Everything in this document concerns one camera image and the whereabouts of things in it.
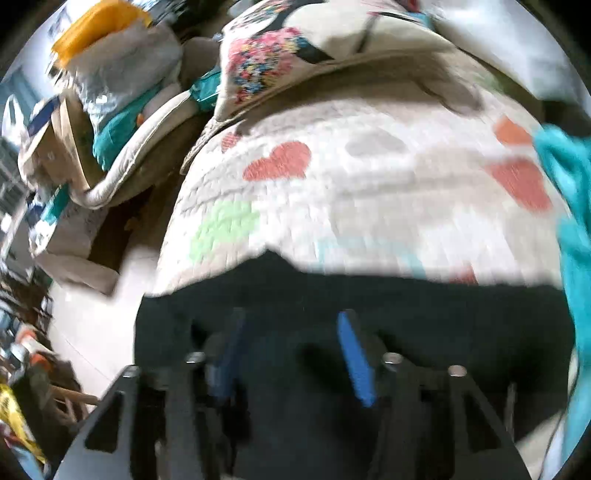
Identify heart-patterned quilt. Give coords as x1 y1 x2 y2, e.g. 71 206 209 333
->
147 50 574 480

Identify beige lounge chair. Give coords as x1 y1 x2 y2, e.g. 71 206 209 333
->
69 37 219 210

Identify clear plastic bag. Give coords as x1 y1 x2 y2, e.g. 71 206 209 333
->
65 21 182 133

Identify teal cloth on chair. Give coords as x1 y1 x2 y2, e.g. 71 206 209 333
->
92 84 160 172

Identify black pants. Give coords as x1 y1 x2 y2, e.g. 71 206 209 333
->
134 253 574 479

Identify teal pouch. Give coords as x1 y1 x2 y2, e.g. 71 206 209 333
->
189 66 221 112

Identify floral girl cushion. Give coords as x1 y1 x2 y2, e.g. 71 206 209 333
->
213 1 453 122

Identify brown cardboard box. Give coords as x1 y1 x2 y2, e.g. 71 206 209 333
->
18 89 105 192

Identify turquoise fleece blanket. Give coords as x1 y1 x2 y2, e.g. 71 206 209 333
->
534 125 590 459

